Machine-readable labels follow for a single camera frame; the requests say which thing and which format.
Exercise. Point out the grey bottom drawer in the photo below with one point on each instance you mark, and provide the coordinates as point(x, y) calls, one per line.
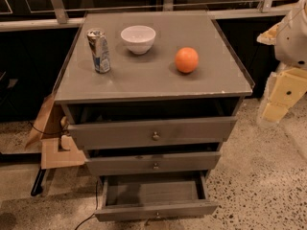
point(154, 196)

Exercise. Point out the grey drawer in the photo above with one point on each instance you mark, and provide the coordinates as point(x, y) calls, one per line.
point(157, 163)
point(118, 135)
point(154, 196)

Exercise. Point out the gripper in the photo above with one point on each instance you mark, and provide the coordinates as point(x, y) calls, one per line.
point(294, 42)

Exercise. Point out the metal railing frame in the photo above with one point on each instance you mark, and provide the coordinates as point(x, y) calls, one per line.
point(22, 15)

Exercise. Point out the grey drawer cabinet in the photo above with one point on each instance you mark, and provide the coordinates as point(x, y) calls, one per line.
point(149, 87)

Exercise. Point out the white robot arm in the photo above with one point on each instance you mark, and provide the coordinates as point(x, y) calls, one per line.
point(289, 38)

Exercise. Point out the grey top drawer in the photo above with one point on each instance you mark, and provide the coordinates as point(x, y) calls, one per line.
point(118, 135)

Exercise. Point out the grey middle drawer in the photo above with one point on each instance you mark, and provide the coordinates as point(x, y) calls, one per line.
point(157, 163)

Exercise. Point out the blue silver drink can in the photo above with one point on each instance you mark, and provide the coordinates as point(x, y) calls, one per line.
point(100, 52)

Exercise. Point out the orange fruit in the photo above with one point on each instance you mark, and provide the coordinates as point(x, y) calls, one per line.
point(186, 60)

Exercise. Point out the white ceramic bowl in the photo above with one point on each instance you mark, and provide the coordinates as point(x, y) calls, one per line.
point(138, 39)

